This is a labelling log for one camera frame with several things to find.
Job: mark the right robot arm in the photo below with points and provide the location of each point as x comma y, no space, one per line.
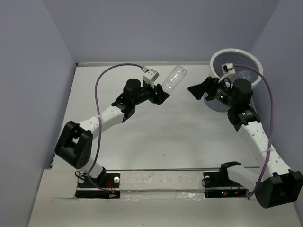
277,183

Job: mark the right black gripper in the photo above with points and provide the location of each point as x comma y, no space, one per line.
209,85

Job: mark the grey round bin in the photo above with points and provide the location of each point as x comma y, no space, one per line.
240,59

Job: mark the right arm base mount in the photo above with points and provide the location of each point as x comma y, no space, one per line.
215,187

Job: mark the white foam front panel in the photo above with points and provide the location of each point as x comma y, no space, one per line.
155,180

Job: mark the clear bottle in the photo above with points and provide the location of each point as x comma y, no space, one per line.
244,75
173,80

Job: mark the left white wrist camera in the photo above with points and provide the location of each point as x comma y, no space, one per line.
149,76

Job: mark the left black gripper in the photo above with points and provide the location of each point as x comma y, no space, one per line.
161,96

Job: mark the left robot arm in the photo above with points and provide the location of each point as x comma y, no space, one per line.
74,145

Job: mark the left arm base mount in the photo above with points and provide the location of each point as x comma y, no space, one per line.
109,188

